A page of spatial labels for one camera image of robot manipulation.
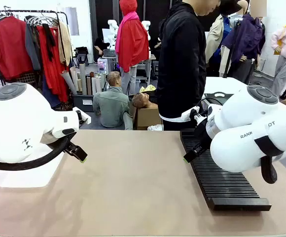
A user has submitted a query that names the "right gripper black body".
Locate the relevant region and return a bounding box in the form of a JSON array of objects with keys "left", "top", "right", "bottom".
[{"left": 193, "top": 116, "right": 212, "bottom": 151}]

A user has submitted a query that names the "black slotted PCB rack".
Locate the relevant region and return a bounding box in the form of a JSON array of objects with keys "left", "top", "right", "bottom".
[{"left": 179, "top": 128, "right": 272, "bottom": 212}]

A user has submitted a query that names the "dark storage bin with label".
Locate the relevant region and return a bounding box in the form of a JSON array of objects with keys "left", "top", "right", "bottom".
[{"left": 71, "top": 93, "right": 95, "bottom": 113}]

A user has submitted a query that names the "white side table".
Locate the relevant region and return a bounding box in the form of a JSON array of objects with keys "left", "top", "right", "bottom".
[{"left": 203, "top": 76, "right": 251, "bottom": 100}]

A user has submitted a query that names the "brown cardboard box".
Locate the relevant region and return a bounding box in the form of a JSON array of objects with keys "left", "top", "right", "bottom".
[{"left": 133, "top": 107, "right": 163, "bottom": 131}]

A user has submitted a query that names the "seated mannequin in grey shirt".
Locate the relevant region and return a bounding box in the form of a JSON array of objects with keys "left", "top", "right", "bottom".
[{"left": 93, "top": 71, "right": 134, "bottom": 130}]

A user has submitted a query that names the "clear plastic storage box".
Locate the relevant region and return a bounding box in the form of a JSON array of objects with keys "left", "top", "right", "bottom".
[{"left": 0, "top": 153, "right": 65, "bottom": 188}]

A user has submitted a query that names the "blue denim garment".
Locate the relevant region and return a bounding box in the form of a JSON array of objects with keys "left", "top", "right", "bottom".
[{"left": 41, "top": 74, "right": 61, "bottom": 109}]

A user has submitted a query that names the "grey paper roll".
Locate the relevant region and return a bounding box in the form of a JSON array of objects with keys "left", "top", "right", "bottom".
[{"left": 60, "top": 70, "right": 77, "bottom": 95}]

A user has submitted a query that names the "yellow cloth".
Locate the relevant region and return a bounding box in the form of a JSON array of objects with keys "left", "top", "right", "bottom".
[{"left": 139, "top": 84, "right": 156, "bottom": 93}]

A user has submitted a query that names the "tall grey-beige paper roll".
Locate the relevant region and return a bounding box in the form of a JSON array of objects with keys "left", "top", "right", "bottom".
[{"left": 78, "top": 63, "right": 88, "bottom": 96}]

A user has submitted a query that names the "person in black jacket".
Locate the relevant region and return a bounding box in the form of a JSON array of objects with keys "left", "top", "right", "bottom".
[{"left": 156, "top": 0, "right": 221, "bottom": 131}]

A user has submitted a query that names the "red hanging dress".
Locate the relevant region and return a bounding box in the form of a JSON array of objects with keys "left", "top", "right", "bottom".
[{"left": 36, "top": 24, "right": 70, "bottom": 103}]

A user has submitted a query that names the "black tripod pole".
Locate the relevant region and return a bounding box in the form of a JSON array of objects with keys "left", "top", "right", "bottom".
[{"left": 223, "top": 21, "right": 241, "bottom": 79}]

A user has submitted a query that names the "mannequin in beige coat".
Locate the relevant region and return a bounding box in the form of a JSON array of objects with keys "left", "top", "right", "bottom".
[{"left": 205, "top": 0, "right": 243, "bottom": 77}]

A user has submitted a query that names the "black office chair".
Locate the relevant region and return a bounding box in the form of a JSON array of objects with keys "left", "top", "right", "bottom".
[{"left": 74, "top": 46, "right": 90, "bottom": 67}]

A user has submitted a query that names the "mannequin in purple jacket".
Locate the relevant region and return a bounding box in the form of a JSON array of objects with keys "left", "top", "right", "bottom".
[{"left": 221, "top": 0, "right": 267, "bottom": 85}]

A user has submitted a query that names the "beige hanging garment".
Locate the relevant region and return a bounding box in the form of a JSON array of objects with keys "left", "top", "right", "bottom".
[{"left": 58, "top": 21, "right": 72, "bottom": 67}]

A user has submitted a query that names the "dark grey hanging garment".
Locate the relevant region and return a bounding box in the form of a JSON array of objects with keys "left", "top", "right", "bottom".
[{"left": 24, "top": 16, "right": 41, "bottom": 72}]

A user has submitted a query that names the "mannequin in red coat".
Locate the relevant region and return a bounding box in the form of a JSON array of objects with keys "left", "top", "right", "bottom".
[{"left": 115, "top": 0, "right": 150, "bottom": 96}]

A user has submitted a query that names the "black hanging scarf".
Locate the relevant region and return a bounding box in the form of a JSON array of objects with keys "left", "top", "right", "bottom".
[{"left": 42, "top": 23, "right": 56, "bottom": 62}]

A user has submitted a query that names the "red hanging jacket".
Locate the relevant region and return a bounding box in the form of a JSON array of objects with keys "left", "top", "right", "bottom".
[{"left": 0, "top": 16, "right": 34, "bottom": 81}]

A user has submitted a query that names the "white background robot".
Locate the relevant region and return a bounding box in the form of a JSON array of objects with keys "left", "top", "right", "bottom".
[{"left": 107, "top": 19, "right": 152, "bottom": 49}]

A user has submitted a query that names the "black metal clothes rack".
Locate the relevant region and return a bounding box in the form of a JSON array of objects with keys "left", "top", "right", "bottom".
[{"left": 0, "top": 6, "right": 71, "bottom": 119}]

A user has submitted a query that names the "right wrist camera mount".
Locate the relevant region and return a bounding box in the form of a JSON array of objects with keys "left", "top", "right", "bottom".
[{"left": 180, "top": 106, "right": 201, "bottom": 123}]

